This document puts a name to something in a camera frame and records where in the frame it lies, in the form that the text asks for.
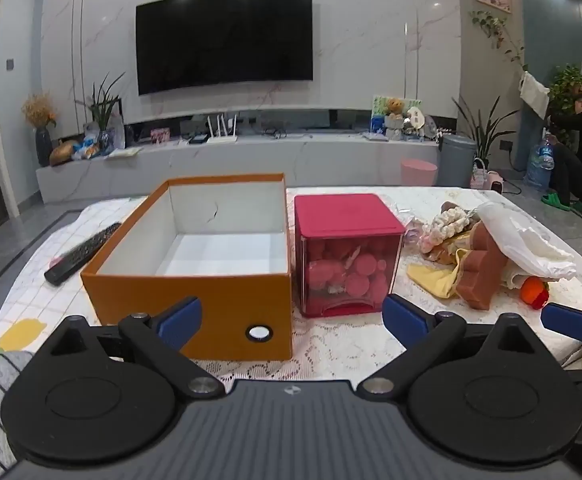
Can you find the black television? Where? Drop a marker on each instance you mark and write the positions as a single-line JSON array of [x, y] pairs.
[[223, 40]]

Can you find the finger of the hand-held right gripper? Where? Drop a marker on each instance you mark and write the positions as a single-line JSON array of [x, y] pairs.
[[568, 322]]

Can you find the pink small heater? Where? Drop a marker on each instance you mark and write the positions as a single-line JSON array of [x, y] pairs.
[[495, 181]]

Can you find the yellow cloth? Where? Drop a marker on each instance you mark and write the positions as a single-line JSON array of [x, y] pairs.
[[436, 277]]

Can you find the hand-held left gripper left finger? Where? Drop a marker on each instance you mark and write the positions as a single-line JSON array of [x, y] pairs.
[[181, 316]]

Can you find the grey trash bin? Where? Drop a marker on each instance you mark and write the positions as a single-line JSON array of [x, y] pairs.
[[456, 160]]

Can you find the white marble television console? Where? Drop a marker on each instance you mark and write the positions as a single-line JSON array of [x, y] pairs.
[[251, 165]]

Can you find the pink round stool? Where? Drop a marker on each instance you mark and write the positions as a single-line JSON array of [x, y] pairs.
[[418, 172]]

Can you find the bushy green potted plant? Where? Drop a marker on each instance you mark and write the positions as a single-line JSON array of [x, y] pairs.
[[568, 85]]

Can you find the trailing vine plant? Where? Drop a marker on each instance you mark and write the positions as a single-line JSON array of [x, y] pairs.
[[493, 25]]

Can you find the brown teddy bear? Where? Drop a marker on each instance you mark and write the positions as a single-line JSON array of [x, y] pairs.
[[395, 108]]

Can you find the brown foam block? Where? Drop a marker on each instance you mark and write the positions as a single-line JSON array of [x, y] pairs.
[[486, 270]]

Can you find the white plastic bag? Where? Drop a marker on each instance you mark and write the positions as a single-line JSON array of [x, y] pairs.
[[516, 240]]

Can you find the blue white snack packet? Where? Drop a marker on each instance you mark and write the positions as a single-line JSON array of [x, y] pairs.
[[87, 149]]

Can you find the black remote control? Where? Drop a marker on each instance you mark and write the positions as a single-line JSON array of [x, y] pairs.
[[83, 252]]

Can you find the large water bottle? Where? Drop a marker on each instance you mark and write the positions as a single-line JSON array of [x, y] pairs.
[[540, 162]]

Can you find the pink photo card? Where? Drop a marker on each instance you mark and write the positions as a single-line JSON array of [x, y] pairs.
[[160, 136]]

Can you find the brown bread loaf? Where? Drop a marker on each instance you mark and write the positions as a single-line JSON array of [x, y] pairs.
[[63, 154]]

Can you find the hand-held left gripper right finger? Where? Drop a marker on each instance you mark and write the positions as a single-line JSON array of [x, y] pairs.
[[405, 316]]

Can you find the stack of papers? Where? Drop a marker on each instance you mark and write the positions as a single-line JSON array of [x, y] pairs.
[[123, 152]]

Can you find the clear plastic wrapper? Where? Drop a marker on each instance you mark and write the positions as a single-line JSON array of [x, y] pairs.
[[408, 225]]

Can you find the orange red knitted toy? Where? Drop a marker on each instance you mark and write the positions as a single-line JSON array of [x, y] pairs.
[[533, 291]]

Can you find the green printed card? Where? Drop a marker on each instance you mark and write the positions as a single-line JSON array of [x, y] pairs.
[[378, 105]]

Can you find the black set-top box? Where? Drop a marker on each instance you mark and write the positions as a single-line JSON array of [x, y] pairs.
[[198, 139]]

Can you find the white router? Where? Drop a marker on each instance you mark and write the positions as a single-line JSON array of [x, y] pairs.
[[222, 136]]

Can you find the white tote bag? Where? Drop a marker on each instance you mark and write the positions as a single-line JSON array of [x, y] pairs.
[[533, 94]]

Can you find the dark vase with dried flowers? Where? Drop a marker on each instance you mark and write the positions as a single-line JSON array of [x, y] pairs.
[[43, 145]]

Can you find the green plant in glass vase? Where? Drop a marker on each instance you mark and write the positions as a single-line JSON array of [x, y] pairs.
[[103, 125]]

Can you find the orange cardboard box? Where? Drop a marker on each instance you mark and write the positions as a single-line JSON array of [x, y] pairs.
[[191, 310]]

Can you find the long-leaved potted plant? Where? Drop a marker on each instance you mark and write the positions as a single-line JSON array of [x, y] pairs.
[[483, 130]]

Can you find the red plastic storage box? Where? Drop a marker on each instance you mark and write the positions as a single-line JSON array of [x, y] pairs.
[[341, 220]]

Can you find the pink white crochet toy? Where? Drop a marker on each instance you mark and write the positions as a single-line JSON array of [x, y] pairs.
[[443, 230]]

